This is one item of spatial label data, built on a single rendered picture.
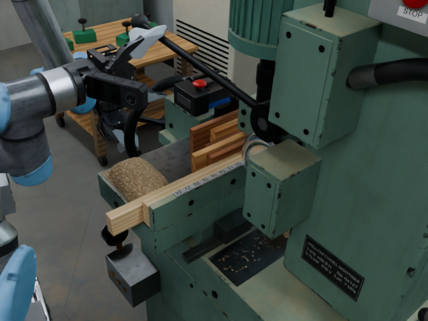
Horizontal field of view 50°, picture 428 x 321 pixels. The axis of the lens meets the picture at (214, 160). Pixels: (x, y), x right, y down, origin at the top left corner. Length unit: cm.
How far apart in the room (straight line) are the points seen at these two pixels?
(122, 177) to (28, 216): 140
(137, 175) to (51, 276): 116
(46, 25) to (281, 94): 70
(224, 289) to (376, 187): 37
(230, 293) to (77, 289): 112
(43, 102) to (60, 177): 165
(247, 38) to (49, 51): 56
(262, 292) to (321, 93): 43
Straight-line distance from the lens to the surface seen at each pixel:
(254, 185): 69
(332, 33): 53
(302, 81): 57
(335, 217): 74
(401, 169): 63
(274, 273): 89
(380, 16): 51
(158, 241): 83
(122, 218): 80
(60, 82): 81
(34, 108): 80
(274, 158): 68
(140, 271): 112
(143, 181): 87
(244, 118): 92
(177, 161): 96
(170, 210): 80
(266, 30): 76
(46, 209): 227
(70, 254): 204
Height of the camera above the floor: 148
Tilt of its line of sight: 37 degrees down
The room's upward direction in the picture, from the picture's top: 3 degrees clockwise
